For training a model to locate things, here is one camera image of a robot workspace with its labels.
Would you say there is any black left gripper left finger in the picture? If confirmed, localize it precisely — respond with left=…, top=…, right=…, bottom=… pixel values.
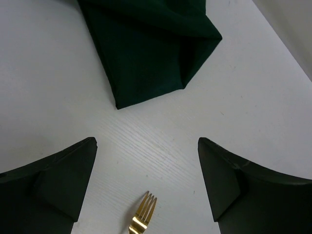
left=0, top=137, right=98, bottom=234

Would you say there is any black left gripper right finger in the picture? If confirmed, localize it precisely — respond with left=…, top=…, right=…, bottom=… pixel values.
left=198, top=137, right=312, bottom=234

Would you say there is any gold fork with dark handle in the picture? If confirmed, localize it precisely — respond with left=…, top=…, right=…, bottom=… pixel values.
left=128, top=191, right=157, bottom=234

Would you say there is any dark green cloth placemat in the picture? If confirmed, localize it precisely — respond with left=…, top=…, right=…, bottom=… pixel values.
left=78, top=0, right=222, bottom=109

